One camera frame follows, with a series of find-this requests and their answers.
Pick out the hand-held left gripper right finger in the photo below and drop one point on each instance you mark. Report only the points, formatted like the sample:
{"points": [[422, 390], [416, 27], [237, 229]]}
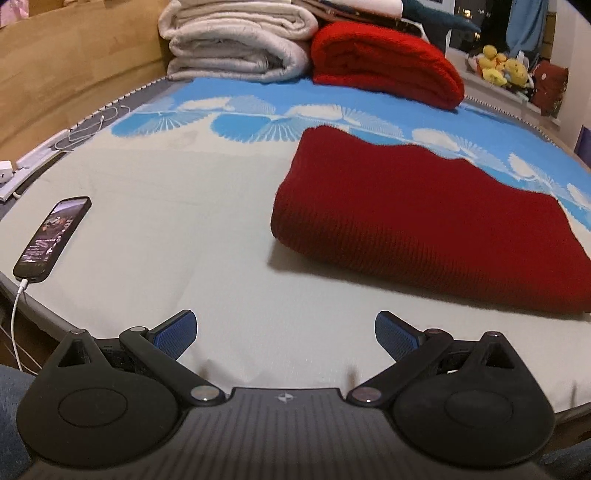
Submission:
{"points": [[395, 334]]}

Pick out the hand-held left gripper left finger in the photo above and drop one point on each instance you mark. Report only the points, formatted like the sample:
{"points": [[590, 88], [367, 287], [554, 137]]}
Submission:
{"points": [[175, 334]]}

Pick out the dark red knitted sweater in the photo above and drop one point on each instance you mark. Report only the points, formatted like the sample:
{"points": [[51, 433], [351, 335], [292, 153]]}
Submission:
{"points": [[415, 221]]}

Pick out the black smartphone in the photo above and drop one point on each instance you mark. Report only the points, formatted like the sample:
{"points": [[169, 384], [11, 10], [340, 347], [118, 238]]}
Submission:
{"points": [[51, 240]]}

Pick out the person's jeans leg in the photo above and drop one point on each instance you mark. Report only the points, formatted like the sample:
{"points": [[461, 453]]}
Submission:
{"points": [[11, 415]]}

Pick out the white power strip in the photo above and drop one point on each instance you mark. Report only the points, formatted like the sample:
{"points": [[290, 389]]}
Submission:
{"points": [[41, 152]]}

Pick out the white charger plug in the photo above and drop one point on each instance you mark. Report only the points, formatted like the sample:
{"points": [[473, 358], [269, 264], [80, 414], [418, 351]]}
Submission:
{"points": [[8, 170]]}

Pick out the purple box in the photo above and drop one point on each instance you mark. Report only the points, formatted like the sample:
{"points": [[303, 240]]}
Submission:
{"points": [[582, 141]]}

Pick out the bright red folded blanket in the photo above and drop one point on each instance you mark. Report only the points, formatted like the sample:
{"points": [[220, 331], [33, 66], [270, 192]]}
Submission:
{"points": [[383, 64]]}

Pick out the yellow plush toys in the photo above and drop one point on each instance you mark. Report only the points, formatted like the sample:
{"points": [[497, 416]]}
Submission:
{"points": [[501, 67]]}

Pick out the red bag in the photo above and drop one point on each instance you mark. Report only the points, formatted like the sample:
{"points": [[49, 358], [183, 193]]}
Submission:
{"points": [[550, 87]]}

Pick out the wooden headboard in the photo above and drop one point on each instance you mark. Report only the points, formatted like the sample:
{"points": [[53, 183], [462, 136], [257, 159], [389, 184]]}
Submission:
{"points": [[69, 55]]}

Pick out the white folded blanket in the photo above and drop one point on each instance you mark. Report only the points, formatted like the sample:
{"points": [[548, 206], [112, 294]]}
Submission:
{"points": [[235, 41]]}

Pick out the teal cloth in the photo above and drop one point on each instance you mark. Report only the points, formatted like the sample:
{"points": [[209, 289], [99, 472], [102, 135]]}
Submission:
{"points": [[438, 23]]}

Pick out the white folded cloth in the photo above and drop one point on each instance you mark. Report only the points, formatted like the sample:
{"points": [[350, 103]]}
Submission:
{"points": [[351, 8]]}

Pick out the blue curtain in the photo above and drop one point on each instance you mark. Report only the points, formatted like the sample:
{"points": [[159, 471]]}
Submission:
{"points": [[526, 25]]}

